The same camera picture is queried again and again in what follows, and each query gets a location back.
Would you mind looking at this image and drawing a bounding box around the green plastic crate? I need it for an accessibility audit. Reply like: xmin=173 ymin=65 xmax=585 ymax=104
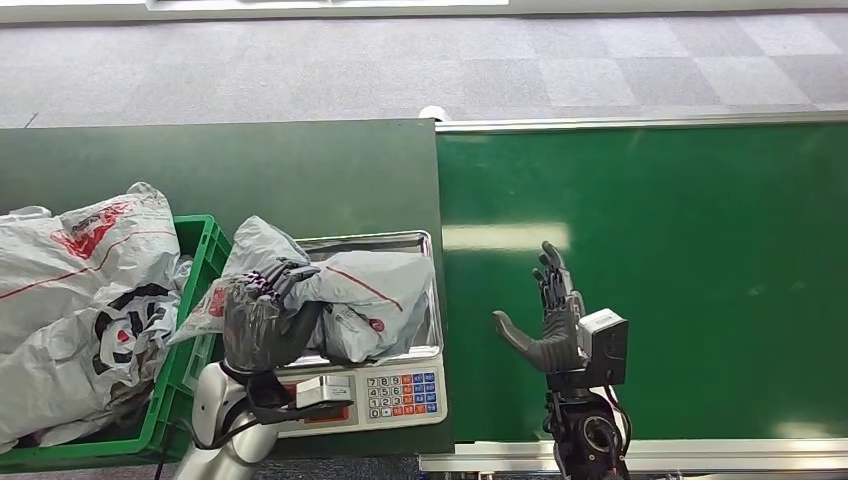
xmin=0 ymin=213 xmax=233 ymax=475

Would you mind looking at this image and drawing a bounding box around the white package with black print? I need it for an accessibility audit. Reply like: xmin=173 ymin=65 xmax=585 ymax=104
xmin=0 ymin=258 xmax=193 ymax=453

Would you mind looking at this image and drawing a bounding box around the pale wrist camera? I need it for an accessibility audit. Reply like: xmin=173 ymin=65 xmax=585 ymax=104
xmin=248 ymin=374 xmax=356 ymax=425
xmin=576 ymin=307 xmax=631 ymax=389

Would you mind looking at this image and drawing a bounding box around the green conveyor belt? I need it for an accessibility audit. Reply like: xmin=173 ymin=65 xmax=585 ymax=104
xmin=435 ymin=122 xmax=848 ymax=444

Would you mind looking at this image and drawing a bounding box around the aluminium conveyor side rail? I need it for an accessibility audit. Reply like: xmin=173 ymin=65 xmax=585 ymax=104
xmin=435 ymin=111 xmax=848 ymax=134
xmin=418 ymin=437 xmax=848 ymax=476

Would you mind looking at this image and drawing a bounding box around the white electronic weighing scale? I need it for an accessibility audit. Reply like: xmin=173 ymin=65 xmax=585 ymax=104
xmin=274 ymin=354 xmax=450 ymax=440

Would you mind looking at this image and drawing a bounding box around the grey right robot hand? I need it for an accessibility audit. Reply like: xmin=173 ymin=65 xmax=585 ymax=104
xmin=493 ymin=241 xmax=588 ymax=376

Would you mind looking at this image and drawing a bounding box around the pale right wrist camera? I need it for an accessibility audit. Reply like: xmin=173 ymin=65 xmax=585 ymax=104
xmin=576 ymin=307 xmax=631 ymax=389

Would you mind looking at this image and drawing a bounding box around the white package with red print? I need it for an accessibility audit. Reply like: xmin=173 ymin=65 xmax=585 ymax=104
xmin=0 ymin=182 xmax=184 ymax=354

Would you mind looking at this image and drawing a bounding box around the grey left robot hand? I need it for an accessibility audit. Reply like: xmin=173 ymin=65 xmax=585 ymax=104
xmin=221 ymin=258 xmax=326 ymax=374

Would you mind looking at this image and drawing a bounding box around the grey plastic mailer package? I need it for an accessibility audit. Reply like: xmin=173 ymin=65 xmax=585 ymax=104
xmin=168 ymin=215 xmax=439 ymax=366

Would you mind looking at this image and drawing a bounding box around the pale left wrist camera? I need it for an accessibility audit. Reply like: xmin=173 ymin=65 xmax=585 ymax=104
xmin=248 ymin=374 xmax=356 ymax=425

